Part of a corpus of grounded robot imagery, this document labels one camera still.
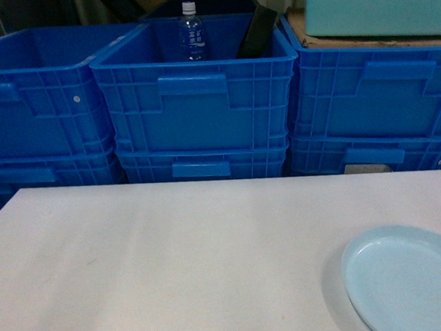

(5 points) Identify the light blue oval tray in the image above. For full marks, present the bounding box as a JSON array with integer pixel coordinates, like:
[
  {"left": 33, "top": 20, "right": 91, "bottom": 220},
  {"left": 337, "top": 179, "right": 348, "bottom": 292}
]
[{"left": 341, "top": 225, "right": 441, "bottom": 331}]

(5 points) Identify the blue crate bottom middle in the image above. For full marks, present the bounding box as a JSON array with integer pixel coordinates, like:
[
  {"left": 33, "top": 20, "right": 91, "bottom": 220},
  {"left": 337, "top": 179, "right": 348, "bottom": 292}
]
[{"left": 116, "top": 141, "right": 288, "bottom": 184}]

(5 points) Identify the blue crate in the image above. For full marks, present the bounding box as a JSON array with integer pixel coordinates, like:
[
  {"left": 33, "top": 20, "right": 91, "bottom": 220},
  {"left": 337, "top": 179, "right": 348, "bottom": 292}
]
[
  {"left": 0, "top": 23, "right": 134, "bottom": 158},
  {"left": 91, "top": 14, "right": 297, "bottom": 154},
  {"left": 279, "top": 12, "right": 441, "bottom": 138},
  {"left": 116, "top": 141, "right": 288, "bottom": 184},
  {"left": 291, "top": 137, "right": 441, "bottom": 176},
  {"left": 0, "top": 150, "right": 128, "bottom": 210}
]

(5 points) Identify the blue crate top middle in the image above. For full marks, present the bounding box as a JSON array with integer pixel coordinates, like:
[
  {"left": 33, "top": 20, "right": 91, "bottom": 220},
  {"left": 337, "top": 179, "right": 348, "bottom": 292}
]
[{"left": 91, "top": 14, "right": 297, "bottom": 154}]

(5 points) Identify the blue crate bottom right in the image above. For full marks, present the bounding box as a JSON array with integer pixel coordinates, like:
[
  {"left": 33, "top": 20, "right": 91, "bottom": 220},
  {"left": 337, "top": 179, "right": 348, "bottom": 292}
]
[{"left": 291, "top": 137, "right": 441, "bottom": 176}]

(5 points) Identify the black flat box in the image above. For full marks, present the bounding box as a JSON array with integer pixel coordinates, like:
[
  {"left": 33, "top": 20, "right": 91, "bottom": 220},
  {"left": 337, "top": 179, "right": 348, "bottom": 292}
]
[{"left": 236, "top": 5, "right": 277, "bottom": 59}]

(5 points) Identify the clear plastic water bottle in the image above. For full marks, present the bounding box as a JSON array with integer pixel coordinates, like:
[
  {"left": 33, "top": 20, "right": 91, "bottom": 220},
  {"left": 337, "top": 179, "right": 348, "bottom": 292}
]
[{"left": 177, "top": 1, "right": 208, "bottom": 62}]

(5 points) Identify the blue crate top left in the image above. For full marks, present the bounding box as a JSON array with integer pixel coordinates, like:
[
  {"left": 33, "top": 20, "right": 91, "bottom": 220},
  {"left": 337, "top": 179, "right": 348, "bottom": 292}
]
[{"left": 0, "top": 23, "right": 134, "bottom": 158}]

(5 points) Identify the blue crate top right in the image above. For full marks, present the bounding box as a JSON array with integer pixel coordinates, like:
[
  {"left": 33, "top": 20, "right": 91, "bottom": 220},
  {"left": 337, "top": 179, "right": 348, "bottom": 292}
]
[{"left": 279, "top": 12, "right": 441, "bottom": 138}]

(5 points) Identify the blue crate bottom left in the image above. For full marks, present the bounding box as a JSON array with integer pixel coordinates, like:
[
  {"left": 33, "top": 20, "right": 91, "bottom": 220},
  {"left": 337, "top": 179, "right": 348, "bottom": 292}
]
[{"left": 0, "top": 150, "right": 128, "bottom": 210}]

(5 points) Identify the teal foam box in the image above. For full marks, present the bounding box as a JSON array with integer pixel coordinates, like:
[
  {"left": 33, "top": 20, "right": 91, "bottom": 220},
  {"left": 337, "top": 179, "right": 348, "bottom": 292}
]
[{"left": 305, "top": 0, "right": 441, "bottom": 37}]

